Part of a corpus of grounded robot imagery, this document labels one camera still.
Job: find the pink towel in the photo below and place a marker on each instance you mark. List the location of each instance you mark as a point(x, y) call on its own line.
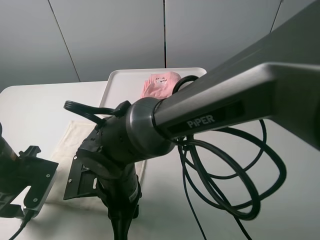
point(160, 86)

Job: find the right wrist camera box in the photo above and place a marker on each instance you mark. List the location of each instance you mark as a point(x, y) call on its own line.
point(81, 181)

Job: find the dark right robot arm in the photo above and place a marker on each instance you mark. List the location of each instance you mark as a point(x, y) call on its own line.
point(277, 78)

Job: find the white plastic tray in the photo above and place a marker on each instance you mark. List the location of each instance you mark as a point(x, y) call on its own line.
point(127, 84)

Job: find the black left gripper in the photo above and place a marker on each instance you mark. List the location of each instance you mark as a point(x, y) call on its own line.
point(11, 185)

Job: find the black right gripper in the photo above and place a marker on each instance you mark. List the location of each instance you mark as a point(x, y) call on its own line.
point(121, 197)

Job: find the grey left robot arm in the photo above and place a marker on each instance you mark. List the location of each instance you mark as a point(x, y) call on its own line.
point(9, 161)

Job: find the cream white towel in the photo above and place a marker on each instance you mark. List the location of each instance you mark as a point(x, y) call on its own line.
point(64, 153)

